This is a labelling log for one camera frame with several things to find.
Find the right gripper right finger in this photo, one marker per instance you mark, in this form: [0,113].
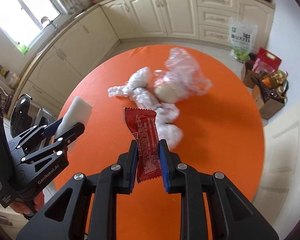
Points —
[183,179]

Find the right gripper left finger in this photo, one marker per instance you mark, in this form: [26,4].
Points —
[118,178]

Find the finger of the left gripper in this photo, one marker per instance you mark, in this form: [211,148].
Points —
[50,130]
[68,137]

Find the red snack wrapper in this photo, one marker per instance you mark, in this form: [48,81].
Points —
[141,123]

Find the kitchen window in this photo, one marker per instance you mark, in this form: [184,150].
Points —
[20,19]

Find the cream kitchen cabinets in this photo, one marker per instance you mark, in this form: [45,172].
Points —
[82,44]

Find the black chair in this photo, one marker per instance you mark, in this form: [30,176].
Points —
[25,115]

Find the orange round tablecloth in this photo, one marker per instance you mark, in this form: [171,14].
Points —
[222,132]

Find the bubble wrap bundle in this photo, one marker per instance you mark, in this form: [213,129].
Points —
[137,90]

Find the clear bag with bun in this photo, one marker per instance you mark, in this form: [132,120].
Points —
[182,78]

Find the white panel door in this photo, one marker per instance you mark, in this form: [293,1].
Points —
[278,195]

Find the sink faucet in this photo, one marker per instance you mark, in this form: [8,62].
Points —
[45,21]

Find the brown cardboard box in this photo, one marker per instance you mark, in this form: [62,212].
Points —
[269,100]

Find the cooking oil bottle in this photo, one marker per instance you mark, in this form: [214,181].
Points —
[277,81]

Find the red gift box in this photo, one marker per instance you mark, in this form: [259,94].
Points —
[266,62]

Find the white rice bag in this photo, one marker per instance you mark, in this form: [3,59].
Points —
[242,36]

